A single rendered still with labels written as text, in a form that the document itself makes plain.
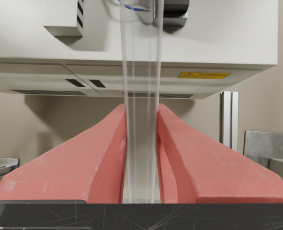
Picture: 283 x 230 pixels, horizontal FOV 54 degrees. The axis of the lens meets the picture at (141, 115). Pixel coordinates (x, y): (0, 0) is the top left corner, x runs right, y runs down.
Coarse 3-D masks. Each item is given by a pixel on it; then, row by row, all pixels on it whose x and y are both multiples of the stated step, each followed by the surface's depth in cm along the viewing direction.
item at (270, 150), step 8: (248, 136) 104; (256, 136) 104; (264, 136) 104; (272, 136) 104; (280, 136) 104; (248, 144) 104; (256, 144) 104; (264, 144) 104; (272, 144) 104; (280, 144) 104; (248, 152) 104; (256, 152) 104; (264, 152) 104; (272, 152) 104; (280, 152) 104; (256, 160) 104; (264, 160) 103; (272, 160) 101; (280, 160) 97; (272, 168) 101; (280, 168) 95; (280, 176) 94
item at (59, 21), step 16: (48, 0) 40; (64, 0) 40; (80, 0) 41; (176, 0) 38; (48, 16) 40; (64, 16) 40; (80, 16) 42; (176, 16) 41; (64, 32) 42; (80, 32) 42; (224, 96) 74; (224, 112) 73; (224, 128) 73; (224, 144) 73; (0, 160) 105; (16, 160) 105
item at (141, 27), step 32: (128, 0) 9; (160, 0) 9; (128, 32) 9; (160, 32) 9; (128, 64) 10; (160, 64) 10; (128, 96) 11; (128, 128) 12; (128, 160) 13; (128, 192) 15
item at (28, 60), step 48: (0, 0) 44; (96, 0) 44; (192, 0) 44; (240, 0) 44; (0, 48) 44; (48, 48) 44; (96, 48) 44; (192, 48) 44; (240, 48) 44; (96, 96) 96; (192, 96) 88
